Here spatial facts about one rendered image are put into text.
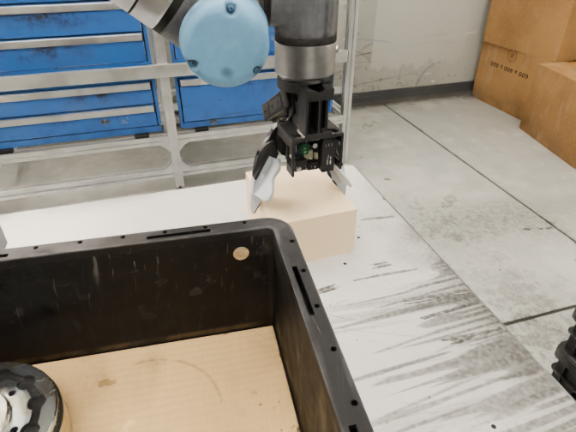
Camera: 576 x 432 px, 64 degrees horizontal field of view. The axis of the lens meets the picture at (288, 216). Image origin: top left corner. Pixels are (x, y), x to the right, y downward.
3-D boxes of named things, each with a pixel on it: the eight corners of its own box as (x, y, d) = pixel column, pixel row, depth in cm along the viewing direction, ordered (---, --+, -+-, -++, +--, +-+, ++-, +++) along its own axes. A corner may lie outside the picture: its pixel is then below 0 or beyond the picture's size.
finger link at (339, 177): (355, 212, 69) (324, 171, 63) (339, 193, 73) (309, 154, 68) (371, 198, 68) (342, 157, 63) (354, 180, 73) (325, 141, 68)
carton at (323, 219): (248, 211, 79) (245, 171, 74) (313, 199, 82) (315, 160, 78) (277, 268, 66) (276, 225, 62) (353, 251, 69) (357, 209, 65)
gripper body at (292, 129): (289, 182, 60) (290, 90, 53) (269, 155, 67) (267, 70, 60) (343, 173, 62) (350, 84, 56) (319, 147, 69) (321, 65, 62)
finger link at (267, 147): (246, 176, 64) (279, 122, 62) (243, 171, 66) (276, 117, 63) (273, 188, 67) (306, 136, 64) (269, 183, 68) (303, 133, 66)
